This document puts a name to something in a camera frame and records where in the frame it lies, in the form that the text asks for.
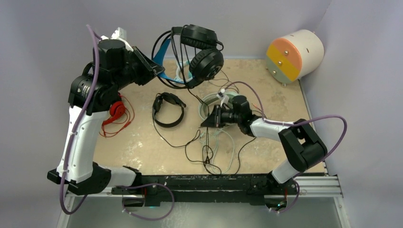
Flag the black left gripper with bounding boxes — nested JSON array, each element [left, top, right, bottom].
[[112, 45, 164, 91]]

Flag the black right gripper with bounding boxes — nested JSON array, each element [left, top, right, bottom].
[[201, 104, 241, 128]]

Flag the black blue gaming headphones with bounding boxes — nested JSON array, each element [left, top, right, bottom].
[[151, 24, 224, 90]]

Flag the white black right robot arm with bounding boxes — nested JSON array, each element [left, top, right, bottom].
[[201, 95, 327, 193]]

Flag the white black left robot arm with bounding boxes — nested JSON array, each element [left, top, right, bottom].
[[47, 39, 164, 195]]

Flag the small black headphones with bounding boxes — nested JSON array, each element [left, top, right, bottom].
[[152, 92, 202, 149]]

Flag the mint green headphones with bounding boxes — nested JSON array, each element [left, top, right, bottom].
[[197, 91, 249, 175]]

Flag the teal cat ear headphones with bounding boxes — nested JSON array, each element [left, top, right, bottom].
[[173, 61, 193, 84]]

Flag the red headphones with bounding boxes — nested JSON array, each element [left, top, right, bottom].
[[99, 93, 135, 138]]

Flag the round pastel drawer box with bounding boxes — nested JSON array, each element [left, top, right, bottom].
[[266, 29, 325, 85]]

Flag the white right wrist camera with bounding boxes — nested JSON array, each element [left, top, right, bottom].
[[216, 88, 229, 107]]

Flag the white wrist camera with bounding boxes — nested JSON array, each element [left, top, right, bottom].
[[110, 27, 134, 52], [216, 88, 229, 107]]

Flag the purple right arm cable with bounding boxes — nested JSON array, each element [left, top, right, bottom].
[[221, 81, 348, 177]]

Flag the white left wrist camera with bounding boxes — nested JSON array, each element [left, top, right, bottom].
[[110, 27, 134, 52]]

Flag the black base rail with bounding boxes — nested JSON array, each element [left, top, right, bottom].
[[112, 173, 297, 207]]

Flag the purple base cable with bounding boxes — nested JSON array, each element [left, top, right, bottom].
[[121, 182, 176, 221]]

